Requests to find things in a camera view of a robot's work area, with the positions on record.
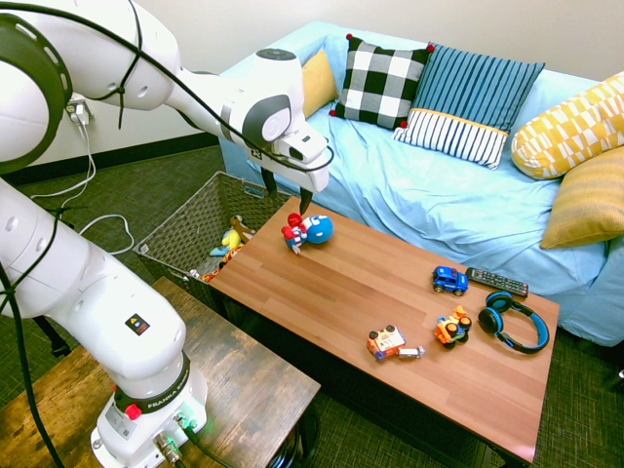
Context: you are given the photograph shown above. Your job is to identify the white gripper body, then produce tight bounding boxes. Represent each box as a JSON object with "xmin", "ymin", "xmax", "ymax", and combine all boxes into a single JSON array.
[{"xmin": 249, "ymin": 121, "xmax": 331, "ymax": 193}]

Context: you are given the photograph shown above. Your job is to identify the red blue stuffed toy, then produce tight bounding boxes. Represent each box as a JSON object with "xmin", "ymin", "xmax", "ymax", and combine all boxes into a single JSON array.
[{"xmin": 281, "ymin": 212, "xmax": 335, "ymax": 254}]

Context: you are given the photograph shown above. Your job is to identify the toys in basket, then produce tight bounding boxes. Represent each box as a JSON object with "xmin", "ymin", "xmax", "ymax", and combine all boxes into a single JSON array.
[{"xmin": 210, "ymin": 214, "xmax": 256, "ymax": 257}]

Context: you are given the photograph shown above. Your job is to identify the dark woven wicker basket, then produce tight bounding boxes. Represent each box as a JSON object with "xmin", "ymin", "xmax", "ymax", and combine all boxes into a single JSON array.
[{"xmin": 133, "ymin": 170, "xmax": 293, "ymax": 323}]

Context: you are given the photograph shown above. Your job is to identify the orange patterned toy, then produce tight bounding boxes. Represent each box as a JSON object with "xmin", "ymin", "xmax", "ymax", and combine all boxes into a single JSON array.
[{"xmin": 199, "ymin": 243, "xmax": 245, "ymax": 285}]

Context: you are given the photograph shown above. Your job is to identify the orange white toy vehicle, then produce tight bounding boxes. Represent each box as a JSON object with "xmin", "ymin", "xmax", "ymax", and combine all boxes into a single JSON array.
[{"xmin": 366, "ymin": 324, "xmax": 426, "ymax": 363}]

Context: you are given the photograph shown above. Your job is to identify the blue toy car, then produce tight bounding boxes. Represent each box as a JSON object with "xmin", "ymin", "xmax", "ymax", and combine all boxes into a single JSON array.
[{"xmin": 431, "ymin": 265, "xmax": 470, "ymax": 297}]

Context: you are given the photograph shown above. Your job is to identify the orange toy construction truck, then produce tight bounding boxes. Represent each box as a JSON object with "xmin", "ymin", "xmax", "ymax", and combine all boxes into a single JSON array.
[{"xmin": 433, "ymin": 304, "xmax": 474, "ymax": 350}]

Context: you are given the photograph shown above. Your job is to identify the plain yellow pillow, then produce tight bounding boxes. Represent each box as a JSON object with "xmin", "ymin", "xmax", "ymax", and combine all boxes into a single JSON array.
[{"xmin": 300, "ymin": 48, "xmax": 339, "ymax": 120}]

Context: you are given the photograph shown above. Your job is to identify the black white checkered pillow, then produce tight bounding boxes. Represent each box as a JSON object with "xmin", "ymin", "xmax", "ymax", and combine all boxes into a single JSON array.
[{"xmin": 329, "ymin": 32, "xmax": 436, "ymax": 131}]

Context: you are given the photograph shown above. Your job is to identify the light blue covered sofa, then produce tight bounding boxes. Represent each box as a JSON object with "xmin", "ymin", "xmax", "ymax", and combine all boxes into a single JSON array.
[{"xmin": 218, "ymin": 19, "xmax": 624, "ymax": 348}]

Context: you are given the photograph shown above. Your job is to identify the wooden coffee table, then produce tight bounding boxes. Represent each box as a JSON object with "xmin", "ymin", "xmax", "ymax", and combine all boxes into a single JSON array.
[{"xmin": 208, "ymin": 195, "xmax": 562, "ymax": 468}]

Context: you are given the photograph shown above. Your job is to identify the blue striped pillow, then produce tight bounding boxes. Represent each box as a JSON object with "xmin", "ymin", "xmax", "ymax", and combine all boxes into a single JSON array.
[{"xmin": 392, "ymin": 42, "xmax": 547, "ymax": 172}]

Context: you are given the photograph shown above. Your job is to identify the rustic wooden robot stand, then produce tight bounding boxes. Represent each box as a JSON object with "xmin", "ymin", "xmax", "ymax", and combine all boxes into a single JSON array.
[{"xmin": 0, "ymin": 275, "xmax": 322, "ymax": 468}]

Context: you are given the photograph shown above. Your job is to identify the black remote control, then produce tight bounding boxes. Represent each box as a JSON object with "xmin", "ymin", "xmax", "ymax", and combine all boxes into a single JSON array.
[{"xmin": 464, "ymin": 266, "xmax": 530, "ymax": 299}]

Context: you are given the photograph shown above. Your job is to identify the blue black headphones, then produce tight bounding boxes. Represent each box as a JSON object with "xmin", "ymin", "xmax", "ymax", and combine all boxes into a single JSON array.
[{"xmin": 477, "ymin": 291, "xmax": 551, "ymax": 355}]

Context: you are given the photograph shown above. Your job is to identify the yellow white patterned bolster pillow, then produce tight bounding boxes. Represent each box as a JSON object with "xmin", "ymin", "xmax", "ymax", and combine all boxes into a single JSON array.
[{"xmin": 510, "ymin": 71, "xmax": 624, "ymax": 181}]

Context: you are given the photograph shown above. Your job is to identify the yellow textured square pillow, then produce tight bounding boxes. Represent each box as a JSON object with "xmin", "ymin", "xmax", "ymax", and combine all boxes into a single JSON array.
[{"xmin": 539, "ymin": 145, "xmax": 624, "ymax": 251}]

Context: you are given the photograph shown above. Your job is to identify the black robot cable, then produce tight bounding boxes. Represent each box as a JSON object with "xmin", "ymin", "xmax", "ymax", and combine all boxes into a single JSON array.
[{"xmin": 0, "ymin": 0, "xmax": 335, "ymax": 468}]

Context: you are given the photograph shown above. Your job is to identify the white charging cable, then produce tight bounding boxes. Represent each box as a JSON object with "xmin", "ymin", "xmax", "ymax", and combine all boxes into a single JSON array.
[{"xmin": 29, "ymin": 116, "xmax": 136, "ymax": 256}]

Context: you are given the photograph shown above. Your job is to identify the white wall power adapter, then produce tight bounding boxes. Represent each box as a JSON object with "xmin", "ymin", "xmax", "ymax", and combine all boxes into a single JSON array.
[{"xmin": 64, "ymin": 97, "xmax": 95, "ymax": 127}]

